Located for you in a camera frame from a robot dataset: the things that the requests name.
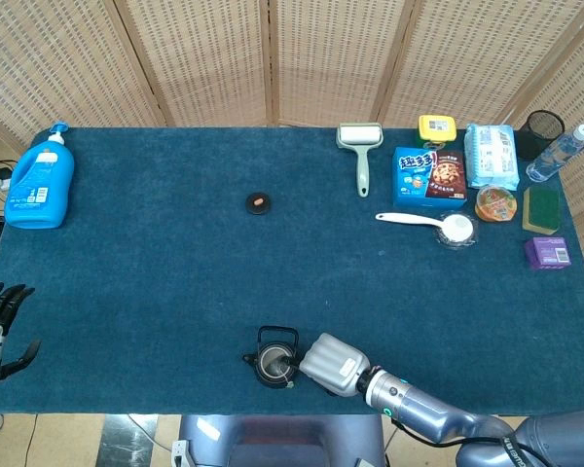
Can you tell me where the yellow lidded container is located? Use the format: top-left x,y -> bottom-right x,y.
417,114 -> 458,148

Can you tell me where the blue grey robot torso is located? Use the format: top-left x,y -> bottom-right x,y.
177,413 -> 386,467

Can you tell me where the blue cookie box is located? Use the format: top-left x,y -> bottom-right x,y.
392,146 -> 468,211

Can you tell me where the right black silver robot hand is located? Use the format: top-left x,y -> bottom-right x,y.
277,332 -> 373,399

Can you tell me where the green lint roller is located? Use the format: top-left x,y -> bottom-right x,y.
336,122 -> 385,198

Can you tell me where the black teapot with handle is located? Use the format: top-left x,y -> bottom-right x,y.
241,325 -> 303,389

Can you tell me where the orange jelly cup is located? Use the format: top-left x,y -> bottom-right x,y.
474,184 -> 519,224

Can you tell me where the purple small box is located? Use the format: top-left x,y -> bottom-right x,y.
524,236 -> 572,271

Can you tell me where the black teapot lid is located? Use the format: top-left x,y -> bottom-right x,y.
244,192 -> 274,216

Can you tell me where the blue table cloth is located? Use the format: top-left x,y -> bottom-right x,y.
0,126 -> 584,417

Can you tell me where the bamboo folding screen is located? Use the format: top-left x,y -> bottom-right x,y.
0,0 -> 584,273

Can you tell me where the black mesh pen cup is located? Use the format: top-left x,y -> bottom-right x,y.
515,110 -> 566,162

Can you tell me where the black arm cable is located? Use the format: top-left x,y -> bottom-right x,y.
391,418 -> 522,448

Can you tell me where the clear water bottle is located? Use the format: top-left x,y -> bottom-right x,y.
525,123 -> 584,183

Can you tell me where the green yellow sponge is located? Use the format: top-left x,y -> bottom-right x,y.
522,186 -> 563,236

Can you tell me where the blue detergent pump bottle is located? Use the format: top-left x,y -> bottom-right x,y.
3,122 -> 76,230

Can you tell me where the light blue wipes pack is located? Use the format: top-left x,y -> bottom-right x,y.
462,123 -> 521,191

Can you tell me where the white dish brush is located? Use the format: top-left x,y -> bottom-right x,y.
374,211 -> 481,251

